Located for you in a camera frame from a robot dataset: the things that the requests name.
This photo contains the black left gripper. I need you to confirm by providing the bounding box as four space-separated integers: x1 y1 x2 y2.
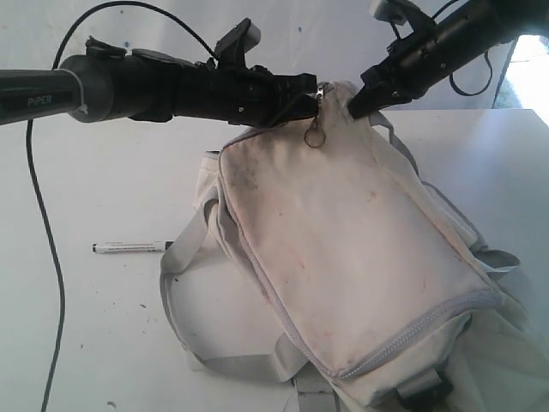
171 64 319 127

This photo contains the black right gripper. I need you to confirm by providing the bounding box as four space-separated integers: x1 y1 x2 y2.
347 25 459 119

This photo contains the metal zipper pull ring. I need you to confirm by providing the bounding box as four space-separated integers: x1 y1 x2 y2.
303 81 331 150

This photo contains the white canvas zipper bag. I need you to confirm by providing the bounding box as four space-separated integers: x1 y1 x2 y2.
160 82 548 411

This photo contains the white marker black cap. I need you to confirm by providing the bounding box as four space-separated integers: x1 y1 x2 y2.
92 241 173 254

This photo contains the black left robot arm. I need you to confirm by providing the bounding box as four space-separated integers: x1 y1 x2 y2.
1 38 318 128

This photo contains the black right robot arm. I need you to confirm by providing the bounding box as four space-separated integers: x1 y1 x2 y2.
347 1 548 119

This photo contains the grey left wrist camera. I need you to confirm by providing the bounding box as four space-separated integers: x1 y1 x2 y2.
214 18 261 67

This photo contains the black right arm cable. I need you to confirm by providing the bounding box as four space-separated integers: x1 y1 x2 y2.
448 51 494 98

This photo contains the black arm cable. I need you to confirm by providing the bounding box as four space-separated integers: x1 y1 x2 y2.
25 0 215 412
448 51 494 98

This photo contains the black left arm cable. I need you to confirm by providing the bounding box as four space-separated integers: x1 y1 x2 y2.
25 0 215 412

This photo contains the grey shoulder strap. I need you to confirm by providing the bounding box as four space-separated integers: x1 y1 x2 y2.
295 373 344 412

